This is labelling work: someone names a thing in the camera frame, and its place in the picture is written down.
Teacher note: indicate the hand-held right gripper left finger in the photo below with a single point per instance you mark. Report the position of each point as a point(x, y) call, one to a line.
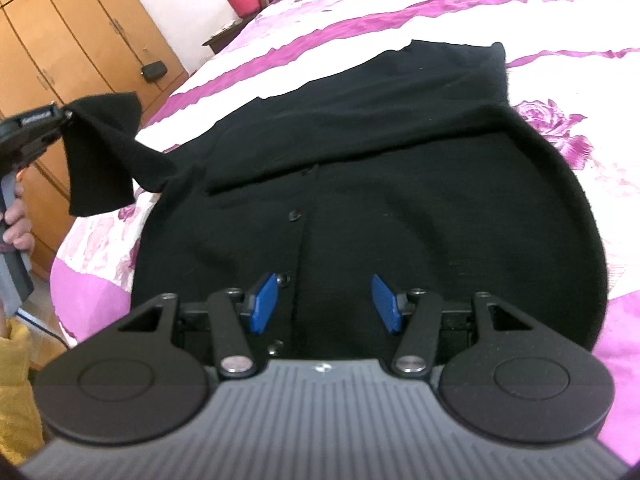
point(260, 305)

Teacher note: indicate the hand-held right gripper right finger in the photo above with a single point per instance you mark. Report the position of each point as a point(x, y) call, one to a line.
point(386, 305)

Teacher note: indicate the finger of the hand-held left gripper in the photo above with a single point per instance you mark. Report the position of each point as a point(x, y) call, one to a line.
point(67, 116)

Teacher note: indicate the black knit cardigan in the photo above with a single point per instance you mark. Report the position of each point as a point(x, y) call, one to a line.
point(390, 200)

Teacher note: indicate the person's left hand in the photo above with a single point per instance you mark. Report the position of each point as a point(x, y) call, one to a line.
point(19, 220)

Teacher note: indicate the wooden wardrobe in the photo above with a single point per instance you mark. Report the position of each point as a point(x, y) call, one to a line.
point(65, 35)

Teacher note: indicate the small black wardrobe device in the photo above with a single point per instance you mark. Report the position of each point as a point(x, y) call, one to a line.
point(154, 70)

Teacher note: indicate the small dark wooden table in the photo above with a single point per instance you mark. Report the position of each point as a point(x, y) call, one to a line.
point(225, 40)

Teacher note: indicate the yellow knit clothing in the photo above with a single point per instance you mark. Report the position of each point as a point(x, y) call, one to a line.
point(15, 390)

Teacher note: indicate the floral purple bed sheet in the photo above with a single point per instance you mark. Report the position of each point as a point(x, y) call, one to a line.
point(575, 60)

